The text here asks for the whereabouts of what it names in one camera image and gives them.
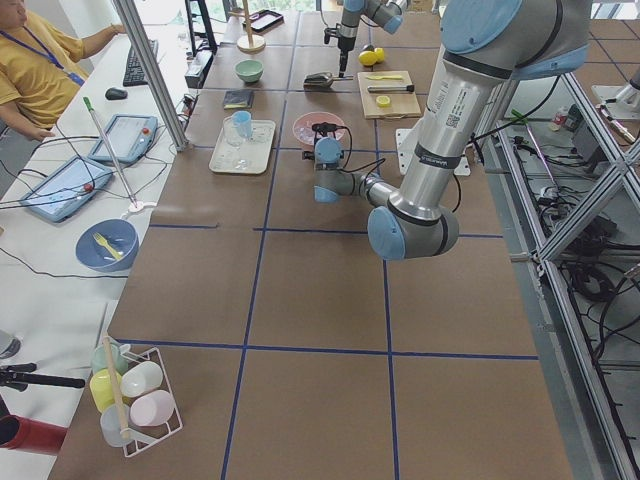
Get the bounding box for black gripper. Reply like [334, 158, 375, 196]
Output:
[324, 23, 358, 75]
[311, 122, 345, 145]

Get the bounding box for steel ice scoop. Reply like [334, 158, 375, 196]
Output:
[303, 72, 335, 90]

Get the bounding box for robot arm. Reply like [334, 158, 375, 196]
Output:
[324, 0, 411, 78]
[314, 1, 591, 260]

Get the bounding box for clear plastic ice cubes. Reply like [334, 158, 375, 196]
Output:
[293, 124, 316, 145]

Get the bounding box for light blue cup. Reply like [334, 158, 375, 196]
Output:
[231, 110, 253, 140]

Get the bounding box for wooden cup stand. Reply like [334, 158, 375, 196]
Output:
[236, 0, 266, 54]

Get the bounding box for pink bowl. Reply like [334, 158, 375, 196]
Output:
[292, 111, 346, 147]

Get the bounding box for yellow lemon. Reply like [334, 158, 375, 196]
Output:
[358, 50, 380, 67]
[373, 47, 386, 63]

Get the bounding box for yellow plastic knife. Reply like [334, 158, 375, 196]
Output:
[365, 74, 404, 81]

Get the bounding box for lemon half slice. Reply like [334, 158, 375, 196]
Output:
[375, 95, 391, 108]

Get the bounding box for wooden cutting board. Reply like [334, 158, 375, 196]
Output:
[357, 70, 422, 119]

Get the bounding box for steel rolling rod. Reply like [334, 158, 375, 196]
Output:
[366, 84, 415, 94]

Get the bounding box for cream bear tray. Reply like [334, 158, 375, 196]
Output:
[209, 120, 276, 175]

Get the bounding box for green bowl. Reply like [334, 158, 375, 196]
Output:
[235, 59, 264, 83]

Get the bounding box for blue teach pendant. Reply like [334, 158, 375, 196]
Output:
[105, 114, 158, 165]
[19, 156, 113, 223]

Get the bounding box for black keyboard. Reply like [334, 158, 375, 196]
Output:
[122, 46, 148, 87]

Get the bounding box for black computer mouse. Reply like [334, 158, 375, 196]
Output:
[105, 87, 128, 101]

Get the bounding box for blue bowl with fork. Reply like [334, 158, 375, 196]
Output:
[75, 219, 139, 273]

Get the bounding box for person in yellow shirt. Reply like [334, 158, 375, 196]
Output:
[1, 1, 125, 141]

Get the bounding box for aluminium frame post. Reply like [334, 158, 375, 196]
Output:
[114, 0, 188, 152]

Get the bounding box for white wire cup rack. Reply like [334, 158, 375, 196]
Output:
[89, 336, 183, 458]

